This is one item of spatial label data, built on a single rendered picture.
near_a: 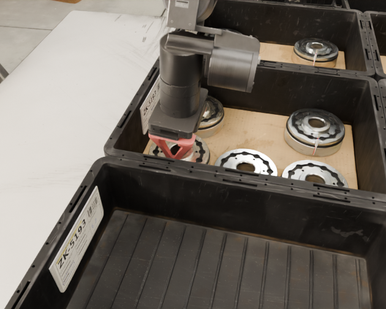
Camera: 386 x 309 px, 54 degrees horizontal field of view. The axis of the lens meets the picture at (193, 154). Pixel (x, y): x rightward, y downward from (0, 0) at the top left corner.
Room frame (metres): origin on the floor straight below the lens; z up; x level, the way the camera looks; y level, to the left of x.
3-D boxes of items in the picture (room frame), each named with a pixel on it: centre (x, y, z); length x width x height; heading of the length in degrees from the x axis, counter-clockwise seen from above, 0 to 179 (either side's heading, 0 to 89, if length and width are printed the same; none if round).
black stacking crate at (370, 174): (0.49, -0.10, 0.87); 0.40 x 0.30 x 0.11; 77
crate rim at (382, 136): (0.49, -0.10, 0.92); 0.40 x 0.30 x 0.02; 77
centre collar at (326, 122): (0.54, -0.22, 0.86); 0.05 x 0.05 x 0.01
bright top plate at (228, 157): (0.42, -0.08, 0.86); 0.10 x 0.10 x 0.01
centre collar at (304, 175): (0.39, -0.19, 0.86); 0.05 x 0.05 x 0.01
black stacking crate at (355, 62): (0.78, -0.17, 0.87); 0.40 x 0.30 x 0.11; 77
